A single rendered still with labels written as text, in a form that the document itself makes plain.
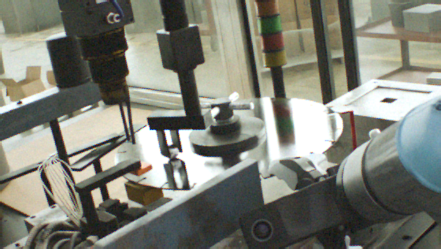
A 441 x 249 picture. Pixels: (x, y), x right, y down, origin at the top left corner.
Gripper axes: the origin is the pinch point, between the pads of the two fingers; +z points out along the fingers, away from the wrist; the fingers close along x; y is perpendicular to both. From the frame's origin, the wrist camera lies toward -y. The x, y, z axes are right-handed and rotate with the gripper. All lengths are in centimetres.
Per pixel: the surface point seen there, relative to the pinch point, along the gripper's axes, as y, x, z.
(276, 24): 20.8, 35.0, 23.6
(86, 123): -10, 50, 99
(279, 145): 4.6, 10.3, 4.3
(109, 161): -10, 30, 70
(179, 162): -8.1, 12.8, 8.1
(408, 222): 24.8, -6.0, 15.0
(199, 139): -3.9, 15.6, 10.3
